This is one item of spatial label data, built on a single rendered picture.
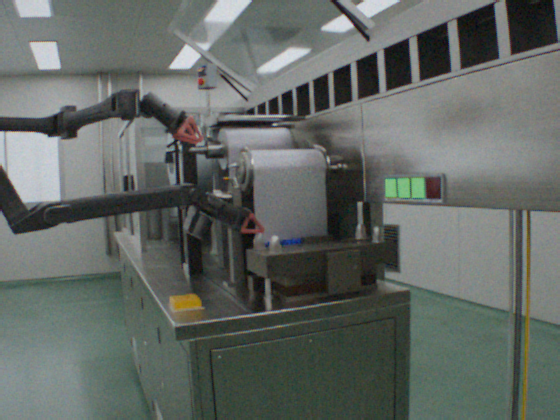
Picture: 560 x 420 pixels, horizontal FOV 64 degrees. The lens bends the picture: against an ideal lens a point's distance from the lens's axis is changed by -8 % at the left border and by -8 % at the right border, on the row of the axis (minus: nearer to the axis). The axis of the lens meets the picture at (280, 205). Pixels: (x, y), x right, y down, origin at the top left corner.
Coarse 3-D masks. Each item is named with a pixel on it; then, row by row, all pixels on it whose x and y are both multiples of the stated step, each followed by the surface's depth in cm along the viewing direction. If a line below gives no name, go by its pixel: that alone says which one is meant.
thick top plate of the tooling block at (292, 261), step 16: (336, 240) 148; (352, 240) 146; (368, 240) 144; (384, 240) 142; (256, 256) 131; (272, 256) 125; (288, 256) 126; (304, 256) 128; (320, 256) 130; (368, 256) 136; (384, 256) 138; (256, 272) 132; (272, 272) 125; (288, 272) 127; (304, 272) 128
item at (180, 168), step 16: (192, 128) 169; (176, 144) 181; (192, 144) 169; (176, 160) 181; (192, 160) 169; (176, 176) 182; (192, 176) 170; (192, 240) 170; (192, 256) 170; (192, 272) 171
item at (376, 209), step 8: (368, 208) 175; (376, 208) 175; (368, 216) 175; (376, 216) 175; (368, 224) 176; (376, 224) 175; (368, 232) 176; (384, 264) 177; (384, 272) 177; (384, 280) 177
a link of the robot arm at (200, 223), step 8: (192, 192) 130; (200, 192) 131; (192, 200) 131; (200, 200) 131; (192, 208) 136; (192, 216) 134; (200, 216) 135; (184, 224) 136; (192, 224) 134; (200, 224) 135; (208, 224) 136; (192, 232) 134; (200, 232) 134; (208, 232) 137
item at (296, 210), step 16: (256, 192) 143; (272, 192) 145; (288, 192) 147; (304, 192) 149; (320, 192) 151; (256, 208) 144; (272, 208) 145; (288, 208) 147; (304, 208) 149; (320, 208) 151; (256, 224) 144; (272, 224) 146; (288, 224) 148; (304, 224) 150; (320, 224) 152
